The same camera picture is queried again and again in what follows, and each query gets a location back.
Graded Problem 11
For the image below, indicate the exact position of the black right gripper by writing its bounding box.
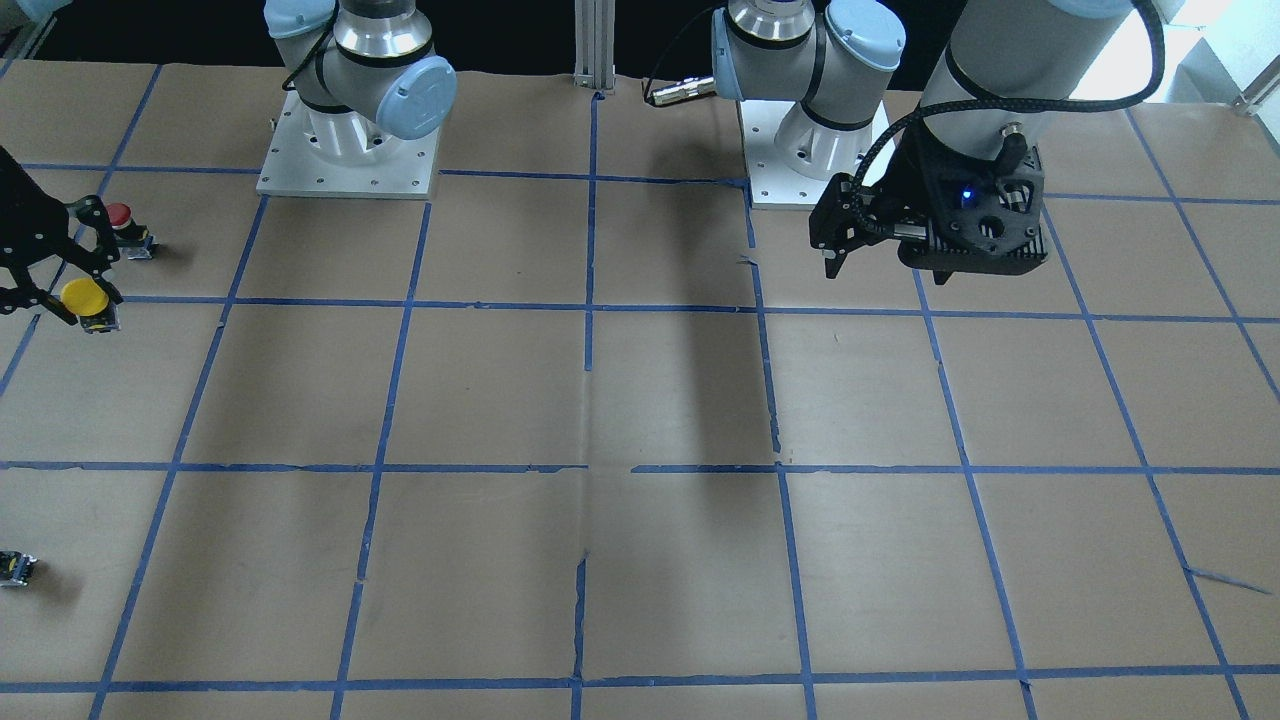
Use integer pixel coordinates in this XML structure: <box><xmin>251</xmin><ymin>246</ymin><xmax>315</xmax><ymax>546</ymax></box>
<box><xmin>0</xmin><ymin>149</ymin><xmax>123</xmax><ymax>325</ymax></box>

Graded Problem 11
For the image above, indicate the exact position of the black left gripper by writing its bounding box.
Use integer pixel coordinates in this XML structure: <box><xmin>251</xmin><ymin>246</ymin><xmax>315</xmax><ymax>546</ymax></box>
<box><xmin>808</xmin><ymin>129</ymin><xmax>961</xmax><ymax>279</ymax></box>

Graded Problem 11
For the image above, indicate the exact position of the yellow push button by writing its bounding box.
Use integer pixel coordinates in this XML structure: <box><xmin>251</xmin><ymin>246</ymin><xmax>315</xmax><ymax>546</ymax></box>
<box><xmin>58</xmin><ymin>277</ymin><xmax>120</xmax><ymax>334</ymax></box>

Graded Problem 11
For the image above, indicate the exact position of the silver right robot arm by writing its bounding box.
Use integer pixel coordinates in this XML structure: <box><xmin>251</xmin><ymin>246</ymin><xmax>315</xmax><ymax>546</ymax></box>
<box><xmin>1</xmin><ymin>1</ymin><xmax>458</xmax><ymax>334</ymax></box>

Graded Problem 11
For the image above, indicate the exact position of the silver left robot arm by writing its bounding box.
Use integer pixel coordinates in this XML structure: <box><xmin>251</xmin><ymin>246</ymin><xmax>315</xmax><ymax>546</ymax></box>
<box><xmin>710</xmin><ymin>1</ymin><xmax>1167</xmax><ymax>284</ymax></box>

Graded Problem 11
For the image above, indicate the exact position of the red push button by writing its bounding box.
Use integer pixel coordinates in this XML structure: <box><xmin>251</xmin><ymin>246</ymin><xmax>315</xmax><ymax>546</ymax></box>
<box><xmin>105</xmin><ymin>202</ymin><xmax>157</xmax><ymax>261</ymax></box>

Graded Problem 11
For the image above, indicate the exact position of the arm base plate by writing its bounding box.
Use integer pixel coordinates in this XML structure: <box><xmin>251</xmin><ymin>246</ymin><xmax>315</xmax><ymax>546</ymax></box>
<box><xmin>739</xmin><ymin>100</ymin><xmax>890</xmax><ymax>210</ymax></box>

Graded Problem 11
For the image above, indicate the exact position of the black wrist camera, left arm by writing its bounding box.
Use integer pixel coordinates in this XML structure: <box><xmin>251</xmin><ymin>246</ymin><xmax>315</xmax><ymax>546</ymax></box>
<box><xmin>897</xmin><ymin>124</ymin><xmax>1050</xmax><ymax>284</ymax></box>

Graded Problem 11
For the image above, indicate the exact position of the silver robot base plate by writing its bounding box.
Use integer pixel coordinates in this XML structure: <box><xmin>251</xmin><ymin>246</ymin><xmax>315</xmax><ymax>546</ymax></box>
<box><xmin>256</xmin><ymin>91</ymin><xmax>442</xmax><ymax>201</ymax></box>

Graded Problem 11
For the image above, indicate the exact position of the aluminium frame post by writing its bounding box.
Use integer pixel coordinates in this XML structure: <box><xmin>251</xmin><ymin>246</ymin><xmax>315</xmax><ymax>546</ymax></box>
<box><xmin>573</xmin><ymin>0</ymin><xmax>616</xmax><ymax>94</ymax></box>

